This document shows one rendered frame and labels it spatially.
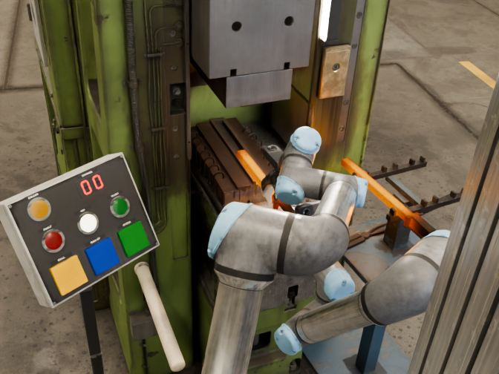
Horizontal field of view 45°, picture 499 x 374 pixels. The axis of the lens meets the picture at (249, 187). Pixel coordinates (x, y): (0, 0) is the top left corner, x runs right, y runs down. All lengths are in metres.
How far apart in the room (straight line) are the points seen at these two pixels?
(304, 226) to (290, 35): 0.73
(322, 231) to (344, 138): 1.07
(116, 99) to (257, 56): 0.41
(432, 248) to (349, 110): 0.91
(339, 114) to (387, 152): 2.03
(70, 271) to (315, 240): 0.71
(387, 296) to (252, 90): 0.75
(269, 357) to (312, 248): 1.42
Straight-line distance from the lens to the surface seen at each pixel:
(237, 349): 1.15
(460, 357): 0.63
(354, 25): 1.96
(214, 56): 1.62
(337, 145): 2.14
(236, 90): 1.69
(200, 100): 2.23
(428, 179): 3.89
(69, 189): 1.57
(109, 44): 1.69
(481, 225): 0.58
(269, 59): 1.69
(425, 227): 1.83
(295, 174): 1.47
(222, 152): 2.03
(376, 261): 2.11
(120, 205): 1.63
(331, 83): 1.97
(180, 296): 2.28
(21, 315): 2.93
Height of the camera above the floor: 2.06
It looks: 35 degrees down
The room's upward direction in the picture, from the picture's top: 3 degrees clockwise
